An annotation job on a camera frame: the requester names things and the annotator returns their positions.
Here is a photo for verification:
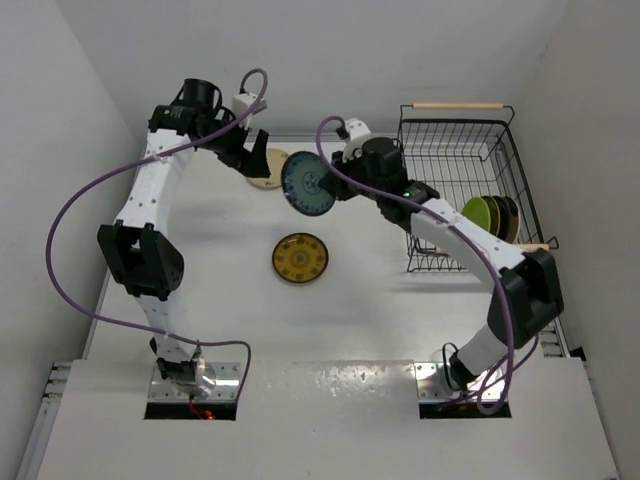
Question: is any lime green plate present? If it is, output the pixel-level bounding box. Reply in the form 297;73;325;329
461;197;491;231

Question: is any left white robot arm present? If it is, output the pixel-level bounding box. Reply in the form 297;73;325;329
97;79;271;399

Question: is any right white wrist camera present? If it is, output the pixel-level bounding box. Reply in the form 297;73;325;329
336;118;372;158

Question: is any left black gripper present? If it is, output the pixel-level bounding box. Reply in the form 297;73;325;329
196;109;268;177

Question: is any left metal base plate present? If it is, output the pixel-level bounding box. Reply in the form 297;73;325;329
147;362;240;403

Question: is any blue patterned plate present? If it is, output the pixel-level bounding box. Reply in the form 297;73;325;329
281;151;335;217

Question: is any beige floral plate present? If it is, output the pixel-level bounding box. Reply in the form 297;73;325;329
247;148;289;190

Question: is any black plate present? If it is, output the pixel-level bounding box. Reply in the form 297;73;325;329
494;196;513;243

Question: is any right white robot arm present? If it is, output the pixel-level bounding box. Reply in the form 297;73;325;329
320;137;564;391

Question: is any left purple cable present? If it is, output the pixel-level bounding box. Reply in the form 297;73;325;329
45;68;251;386

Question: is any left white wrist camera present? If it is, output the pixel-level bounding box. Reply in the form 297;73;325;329
231;92;267;118

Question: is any cream plate with flowers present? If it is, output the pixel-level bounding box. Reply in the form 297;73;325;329
503;196;521;244

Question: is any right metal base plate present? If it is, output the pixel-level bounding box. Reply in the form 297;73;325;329
414;362;505;405

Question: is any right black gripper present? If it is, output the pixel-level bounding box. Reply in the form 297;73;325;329
323;145;385;200

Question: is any yellow patterned plate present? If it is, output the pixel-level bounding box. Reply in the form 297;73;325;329
271;232;329;285
482;195;501;236

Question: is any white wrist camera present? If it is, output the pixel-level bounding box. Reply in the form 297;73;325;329
231;92;267;118
336;118;372;158

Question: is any black wire dish rack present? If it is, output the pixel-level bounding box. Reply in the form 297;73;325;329
397;102;559;250

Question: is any metal base plate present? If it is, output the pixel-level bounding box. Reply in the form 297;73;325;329
147;362;240;403
414;362;505;405

